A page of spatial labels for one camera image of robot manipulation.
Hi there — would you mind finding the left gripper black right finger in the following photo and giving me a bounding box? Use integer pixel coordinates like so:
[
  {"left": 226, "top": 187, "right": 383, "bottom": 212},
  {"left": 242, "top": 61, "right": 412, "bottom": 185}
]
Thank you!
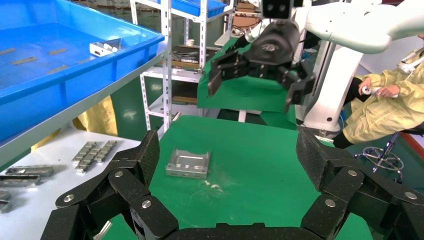
[{"left": 295, "top": 128, "right": 424, "bottom": 240}]

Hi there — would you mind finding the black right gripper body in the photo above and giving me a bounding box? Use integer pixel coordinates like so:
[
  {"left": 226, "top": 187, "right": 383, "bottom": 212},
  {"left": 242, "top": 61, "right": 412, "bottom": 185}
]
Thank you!
[{"left": 246, "top": 20, "right": 302, "bottom": 80}]

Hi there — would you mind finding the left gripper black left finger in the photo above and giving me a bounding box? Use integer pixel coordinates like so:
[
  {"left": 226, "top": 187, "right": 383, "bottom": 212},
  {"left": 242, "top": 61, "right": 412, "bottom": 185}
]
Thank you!
[{"left": 39, "top": 130, "right": 180, "bottom": 240}]

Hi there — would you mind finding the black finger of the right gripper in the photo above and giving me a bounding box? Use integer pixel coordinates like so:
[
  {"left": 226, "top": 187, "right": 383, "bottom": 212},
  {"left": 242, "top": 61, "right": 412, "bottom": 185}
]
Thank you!
[
  {"left": 278, "top": 59, "right": 316, "bottom": 115},
  {"left": 206, "top": 49, "right": 253, "bottom": 98}
]

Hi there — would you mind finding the sheet metal bracket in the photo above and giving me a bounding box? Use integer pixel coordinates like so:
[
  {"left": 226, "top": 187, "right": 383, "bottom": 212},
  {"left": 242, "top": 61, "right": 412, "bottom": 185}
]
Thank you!
[
  {"left": 165, "top": 148, "right": 212, "bottom": 180},
  {"left": 89, "top": 38, "right": 122, "bottom": 58}
]

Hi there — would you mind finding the person right forearm yellow sleeve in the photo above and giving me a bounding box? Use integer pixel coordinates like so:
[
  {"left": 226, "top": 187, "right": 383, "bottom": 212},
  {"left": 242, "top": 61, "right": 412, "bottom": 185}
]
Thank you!
[{"left": 369, "top": 73, "right": 403, "bottom": 88}]

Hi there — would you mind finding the person left forearm yellow sleeve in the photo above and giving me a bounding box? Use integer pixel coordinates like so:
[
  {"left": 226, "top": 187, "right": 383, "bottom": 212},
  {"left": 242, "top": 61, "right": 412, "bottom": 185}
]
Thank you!
[{"left": 395, "top": 79, "right": 424, "bottom": 102}]

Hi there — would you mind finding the dark metal parts stack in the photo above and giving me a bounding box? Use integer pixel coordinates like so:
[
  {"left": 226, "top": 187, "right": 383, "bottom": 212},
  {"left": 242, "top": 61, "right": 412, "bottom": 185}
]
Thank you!
[{"left": 170, "top": 44, "right": 201, "bottom": 65}]

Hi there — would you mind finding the person right hand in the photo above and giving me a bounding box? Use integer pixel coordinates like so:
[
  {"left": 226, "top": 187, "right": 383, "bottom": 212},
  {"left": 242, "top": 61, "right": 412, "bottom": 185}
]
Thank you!
[{"left": 358, "top": 76, "right": 374, "bottom": 95}]

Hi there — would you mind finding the person left hand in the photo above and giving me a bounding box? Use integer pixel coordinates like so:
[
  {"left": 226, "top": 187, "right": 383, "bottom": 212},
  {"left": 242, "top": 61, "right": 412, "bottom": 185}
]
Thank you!
[{"left": 377, "top": 85, "right": 400, "bottom": 99}]

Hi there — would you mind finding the white robot torso column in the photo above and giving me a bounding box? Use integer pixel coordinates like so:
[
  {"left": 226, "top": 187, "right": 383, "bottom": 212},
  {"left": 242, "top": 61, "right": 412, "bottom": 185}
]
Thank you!
[{"left": 299, "top": 41, "right": 365, "bottom": 138}]

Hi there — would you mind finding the green cloth covered table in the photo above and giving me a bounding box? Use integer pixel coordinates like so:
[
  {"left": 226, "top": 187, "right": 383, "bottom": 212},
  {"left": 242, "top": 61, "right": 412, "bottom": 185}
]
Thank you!
[{"left": 197, "top": 35, "right": 298, "bottom": 131}]

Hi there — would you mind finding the white slotted shelf unit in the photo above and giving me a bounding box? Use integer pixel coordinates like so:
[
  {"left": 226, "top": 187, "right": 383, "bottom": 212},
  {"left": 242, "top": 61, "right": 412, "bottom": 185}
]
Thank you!
[{"left": 130, "top": 0, "right": 233, "bottom": 133}]

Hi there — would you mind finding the brown cardboard box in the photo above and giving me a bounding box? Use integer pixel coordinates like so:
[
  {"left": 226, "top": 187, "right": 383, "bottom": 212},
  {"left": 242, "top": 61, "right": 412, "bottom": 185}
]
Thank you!
[{"left": 233, "top": 1, "right": 263, "bottom": 31}]

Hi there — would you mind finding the notched metal strip part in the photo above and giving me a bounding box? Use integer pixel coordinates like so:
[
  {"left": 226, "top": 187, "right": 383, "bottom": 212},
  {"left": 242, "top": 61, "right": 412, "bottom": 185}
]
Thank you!
[
  {"left": 0, "top": 174, "right": 42, "bottom": 187},
  {"left": 71, "top": 141, "right": 98, "bottom": 166},
  {"left": 96, "top": 140, "right": 118, "bottom": 163},
  {"left": 75, "top": 148, "right": 107, "bottom": 174},
  {"left": 4, "top": 164, "right": 55, "bottom": 178}
]

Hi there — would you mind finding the brown wooden board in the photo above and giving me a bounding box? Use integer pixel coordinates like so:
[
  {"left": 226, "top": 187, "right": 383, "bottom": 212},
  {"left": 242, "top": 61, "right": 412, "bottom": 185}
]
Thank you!
[{"left": 171, "top": 96, "right": 199, "bottom": 105}]

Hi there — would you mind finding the small blue plastic bin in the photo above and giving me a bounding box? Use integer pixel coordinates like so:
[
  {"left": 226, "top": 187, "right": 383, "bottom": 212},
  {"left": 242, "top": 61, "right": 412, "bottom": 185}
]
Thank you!
[{"left": 158, "top": 0, "right": 228, "bottom": 18}]

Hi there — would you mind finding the person in yellow gown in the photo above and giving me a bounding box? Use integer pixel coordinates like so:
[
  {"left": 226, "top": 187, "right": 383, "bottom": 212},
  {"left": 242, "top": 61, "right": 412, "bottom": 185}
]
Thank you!
[{"left": 332, "top": 33, "right": 424, "bottom": 150}]

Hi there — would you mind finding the white handheld controller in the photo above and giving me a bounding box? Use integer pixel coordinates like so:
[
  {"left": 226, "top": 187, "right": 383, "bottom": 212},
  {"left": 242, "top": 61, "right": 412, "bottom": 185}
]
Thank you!
[{"left": 361, "top": 85, "right": 382, "bottom": 98}]

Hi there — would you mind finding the yellow plastic bag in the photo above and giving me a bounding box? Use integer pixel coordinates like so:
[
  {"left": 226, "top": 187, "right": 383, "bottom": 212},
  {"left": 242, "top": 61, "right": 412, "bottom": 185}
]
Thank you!
[{"left": 31, "top": 96, "right": 118, "bottom": 153}]

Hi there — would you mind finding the green table cloth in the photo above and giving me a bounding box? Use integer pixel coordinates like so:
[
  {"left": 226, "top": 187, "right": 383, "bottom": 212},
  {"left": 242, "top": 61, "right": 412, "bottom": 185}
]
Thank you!
[{"left": 99, "top": 114, "right": 375, "bottom": 240}]

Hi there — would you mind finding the grey metal shelf rack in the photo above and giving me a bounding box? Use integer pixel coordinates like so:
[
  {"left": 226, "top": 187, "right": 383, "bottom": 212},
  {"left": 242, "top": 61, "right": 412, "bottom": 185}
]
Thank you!
[{"left": 0, "top": 0, "right": 175, "bottom": 168}]

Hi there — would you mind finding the white VR headset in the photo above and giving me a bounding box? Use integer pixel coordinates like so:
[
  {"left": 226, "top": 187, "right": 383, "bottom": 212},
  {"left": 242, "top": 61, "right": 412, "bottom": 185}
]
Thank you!
[{"left": 396, "top": 47, "right": 424, "bottom": 75}]

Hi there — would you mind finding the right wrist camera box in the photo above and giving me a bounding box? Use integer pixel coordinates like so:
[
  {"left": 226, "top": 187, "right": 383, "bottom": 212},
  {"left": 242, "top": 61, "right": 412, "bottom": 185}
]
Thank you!
[{"left": 261, "top": 0, "right": 294, "bottom": 20}]

